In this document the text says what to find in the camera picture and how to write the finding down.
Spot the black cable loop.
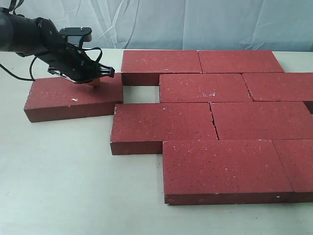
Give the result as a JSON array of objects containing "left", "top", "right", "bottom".
[{"left": 80, "top": 47, "right": 103, "bottom": 64}]

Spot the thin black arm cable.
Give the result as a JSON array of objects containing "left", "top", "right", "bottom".
[{"left": 0, "top": 56, "right": 37, "bottom": 82}]

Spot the red brick back row right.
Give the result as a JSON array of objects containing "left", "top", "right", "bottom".
[{"left": 198, "top": 50, "right": 284, "bottom": 73}]

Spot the red brick third row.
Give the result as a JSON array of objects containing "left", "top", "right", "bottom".
[{"left": 210, "top": 101, "right": 313, "bottom": 140}]

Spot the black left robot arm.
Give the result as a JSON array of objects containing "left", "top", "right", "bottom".
[{"left": 0, "top": 8, "right": 115, "bottom": 86}]

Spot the white backdrop curtain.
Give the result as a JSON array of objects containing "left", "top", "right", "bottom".
[{"left": 16, "top": 0, "right": 313, "bottom": 51}]

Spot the red brick second row right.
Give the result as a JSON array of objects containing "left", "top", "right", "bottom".
[{"left": 242, "top": 72, "right": 313, "bottom": 113}]

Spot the red brick back row left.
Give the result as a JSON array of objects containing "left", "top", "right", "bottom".
[{"left": 121, "top": 50, "right": 202, "bottom": 86}]

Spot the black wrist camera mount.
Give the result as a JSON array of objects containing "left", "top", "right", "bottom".
[{"left": 59, "top": 27, "right": 92, "bottom": 48}]

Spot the red brick with chipped corner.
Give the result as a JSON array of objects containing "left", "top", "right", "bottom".
[{"left": 159, "top": 73, "right": 252, "bottom": 103}]

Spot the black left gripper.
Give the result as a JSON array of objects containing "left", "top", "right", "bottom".
[{"left": 47, "top": 44, "right": 115, "bottom": 88}]

